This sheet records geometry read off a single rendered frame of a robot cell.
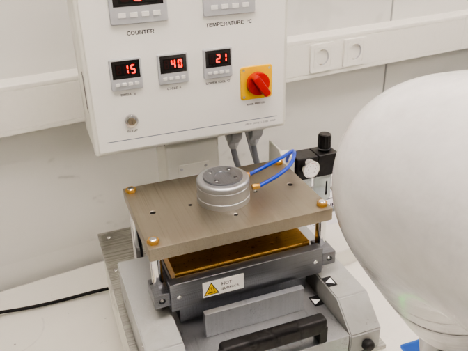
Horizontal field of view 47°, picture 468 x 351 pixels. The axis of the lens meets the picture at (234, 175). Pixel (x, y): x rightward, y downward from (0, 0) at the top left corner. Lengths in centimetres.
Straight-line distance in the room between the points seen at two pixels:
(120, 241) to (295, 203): 40
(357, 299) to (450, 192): 65
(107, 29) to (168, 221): 29
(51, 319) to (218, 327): 51
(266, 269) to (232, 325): 9
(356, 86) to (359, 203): 133
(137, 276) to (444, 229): 71
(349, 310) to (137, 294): 31
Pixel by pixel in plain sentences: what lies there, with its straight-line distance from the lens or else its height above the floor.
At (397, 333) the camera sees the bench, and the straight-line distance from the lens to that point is 114.
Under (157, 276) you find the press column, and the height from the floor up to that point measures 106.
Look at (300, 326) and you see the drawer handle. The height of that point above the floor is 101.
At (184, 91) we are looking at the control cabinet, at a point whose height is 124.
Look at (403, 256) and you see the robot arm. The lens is 19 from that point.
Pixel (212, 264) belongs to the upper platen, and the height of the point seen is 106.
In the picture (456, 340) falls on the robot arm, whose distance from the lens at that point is 33.
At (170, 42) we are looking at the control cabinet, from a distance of 84.
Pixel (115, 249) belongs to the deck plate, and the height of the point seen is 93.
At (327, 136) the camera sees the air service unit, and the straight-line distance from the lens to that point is 100.
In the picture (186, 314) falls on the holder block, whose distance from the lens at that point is 80.
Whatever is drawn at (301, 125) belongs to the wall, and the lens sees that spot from 145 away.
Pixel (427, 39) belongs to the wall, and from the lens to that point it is 159.
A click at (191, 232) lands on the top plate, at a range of 73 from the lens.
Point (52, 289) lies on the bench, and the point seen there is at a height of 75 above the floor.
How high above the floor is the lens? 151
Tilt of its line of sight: 27 degrees down
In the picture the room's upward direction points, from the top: 1 degrees counter-clockwise
